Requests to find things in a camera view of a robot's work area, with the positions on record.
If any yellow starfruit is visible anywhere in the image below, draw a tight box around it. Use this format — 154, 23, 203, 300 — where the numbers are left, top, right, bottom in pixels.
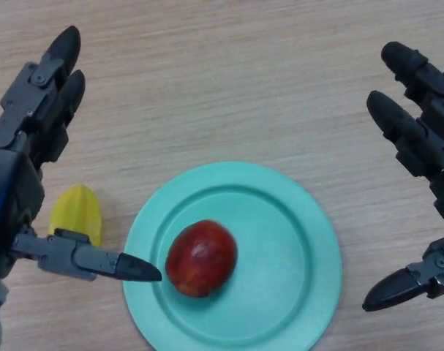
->
48, 184, 104, 246

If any red apple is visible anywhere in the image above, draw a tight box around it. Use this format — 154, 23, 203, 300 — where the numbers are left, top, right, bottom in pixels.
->
165, 219, 238, 298

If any green round plate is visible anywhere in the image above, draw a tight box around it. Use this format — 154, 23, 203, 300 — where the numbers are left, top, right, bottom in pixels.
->
122, 162, 342, 351

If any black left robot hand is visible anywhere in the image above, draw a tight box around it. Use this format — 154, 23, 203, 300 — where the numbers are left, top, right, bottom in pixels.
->
0, 25, 163, 284

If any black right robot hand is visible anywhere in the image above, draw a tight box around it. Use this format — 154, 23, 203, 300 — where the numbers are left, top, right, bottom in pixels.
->
362, 41, 444, 312

